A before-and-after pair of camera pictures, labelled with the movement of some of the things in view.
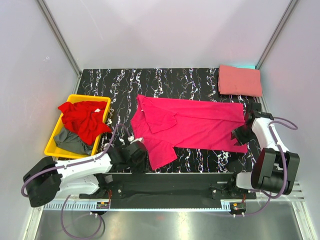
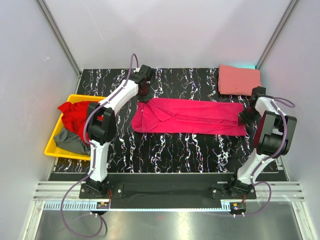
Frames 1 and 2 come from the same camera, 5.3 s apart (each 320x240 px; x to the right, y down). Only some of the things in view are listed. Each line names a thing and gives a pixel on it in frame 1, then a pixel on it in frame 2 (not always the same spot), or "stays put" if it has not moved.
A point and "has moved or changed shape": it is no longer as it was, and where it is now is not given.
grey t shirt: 68,140 stays put
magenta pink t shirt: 161,125 has moved or changed shape
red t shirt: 86,119 stays put
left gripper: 144,164 -> 147,83
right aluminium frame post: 275,34 stays put
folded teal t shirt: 249,66 stays put
